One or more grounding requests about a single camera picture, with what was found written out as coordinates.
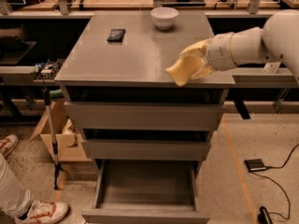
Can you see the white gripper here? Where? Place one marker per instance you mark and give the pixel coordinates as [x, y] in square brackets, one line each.
[220, 52]

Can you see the yellow sponge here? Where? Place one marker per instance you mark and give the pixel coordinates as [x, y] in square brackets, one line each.
[182, 70]

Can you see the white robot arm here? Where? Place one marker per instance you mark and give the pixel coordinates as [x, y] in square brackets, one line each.
[277, 41]

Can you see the grey drawer cabinet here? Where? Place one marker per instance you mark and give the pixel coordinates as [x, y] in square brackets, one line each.
[133, 71]

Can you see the grey top drawer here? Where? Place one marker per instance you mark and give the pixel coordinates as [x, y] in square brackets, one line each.
[144, 117]

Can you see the grey middle drawer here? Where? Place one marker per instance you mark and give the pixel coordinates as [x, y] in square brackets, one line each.
[146, 150]

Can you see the grey open bottom drawer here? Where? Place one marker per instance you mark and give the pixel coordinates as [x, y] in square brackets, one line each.
[145, 192]

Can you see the white bowl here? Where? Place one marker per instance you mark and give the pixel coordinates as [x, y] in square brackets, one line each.
[164, 17]

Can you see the clear sanitizer bottle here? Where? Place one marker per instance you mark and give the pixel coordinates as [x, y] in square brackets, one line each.
[272, 67]

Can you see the dark blue packet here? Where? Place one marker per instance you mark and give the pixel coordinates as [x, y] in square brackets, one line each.
[116, 35]

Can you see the black foot pedal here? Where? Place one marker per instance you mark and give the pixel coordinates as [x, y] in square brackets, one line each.
[255, 165]

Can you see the patterned tray on shelf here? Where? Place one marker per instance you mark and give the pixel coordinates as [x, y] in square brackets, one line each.
[49, 69]

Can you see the grey grabber pole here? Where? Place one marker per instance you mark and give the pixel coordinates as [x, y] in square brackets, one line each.
[57, 166]

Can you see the cardboard box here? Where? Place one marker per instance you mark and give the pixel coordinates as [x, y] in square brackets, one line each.
[69, 141]

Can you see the black device on floor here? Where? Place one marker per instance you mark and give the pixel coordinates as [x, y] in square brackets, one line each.
[264, 217]

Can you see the white red left sneaker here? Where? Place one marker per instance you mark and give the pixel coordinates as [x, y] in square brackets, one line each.
[8, 144]

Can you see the white red sneaker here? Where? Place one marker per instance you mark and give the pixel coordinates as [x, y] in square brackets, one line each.
[44, 213]
[8, 144]

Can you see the white red right sneaker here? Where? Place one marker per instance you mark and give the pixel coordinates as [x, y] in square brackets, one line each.
[44, 213]

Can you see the beige trouser leg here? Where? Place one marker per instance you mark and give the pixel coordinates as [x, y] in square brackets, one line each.
[15, 200]

